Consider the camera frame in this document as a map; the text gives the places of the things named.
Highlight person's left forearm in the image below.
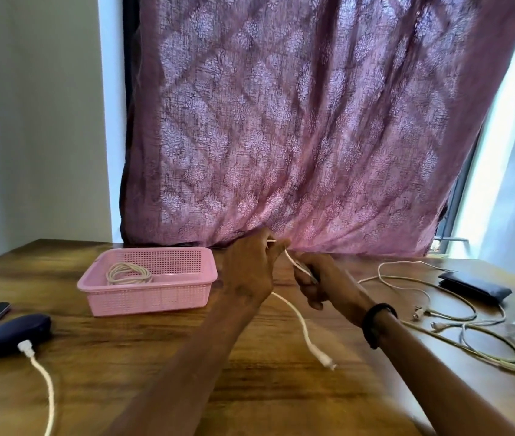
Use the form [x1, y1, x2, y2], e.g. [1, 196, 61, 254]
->
[103, 299, 263, 436]

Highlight person's left hand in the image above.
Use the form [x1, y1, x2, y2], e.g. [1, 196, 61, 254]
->
[221, 227, 293, 309]

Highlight person's right hand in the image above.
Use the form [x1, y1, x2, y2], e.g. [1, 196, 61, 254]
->
[293, 251, 376, 330]

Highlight wooden desk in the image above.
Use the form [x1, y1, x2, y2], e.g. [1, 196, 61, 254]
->
[0, 239, 515, 436]

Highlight person's right forearm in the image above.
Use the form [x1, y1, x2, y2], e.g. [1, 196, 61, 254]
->
[366, 312, 515, 436]

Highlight white charging cable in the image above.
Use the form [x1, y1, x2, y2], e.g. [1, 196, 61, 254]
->
[17, 340, 55, 436]
[266, 238, 338, 372]
[105, 262, 154, 286]

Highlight metal window latch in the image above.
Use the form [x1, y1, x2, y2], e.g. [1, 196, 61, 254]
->
[432, 237, 471, 257]

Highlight dark blue earbuds case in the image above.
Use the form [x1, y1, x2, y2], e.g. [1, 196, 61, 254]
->
[0, 314, 53, 358]

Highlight purple patterned curtain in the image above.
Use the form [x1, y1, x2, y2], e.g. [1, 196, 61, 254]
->
[119, 0, 515, 259]

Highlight black wristband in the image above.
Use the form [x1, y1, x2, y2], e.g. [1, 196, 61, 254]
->
[362, 303, 398, 350]

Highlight black wallet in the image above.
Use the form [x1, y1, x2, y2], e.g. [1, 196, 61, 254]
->
[438, 271, 512, 306]

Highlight pink plastic basket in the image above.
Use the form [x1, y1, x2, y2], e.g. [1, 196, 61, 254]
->
[77, 247, 218, 317]

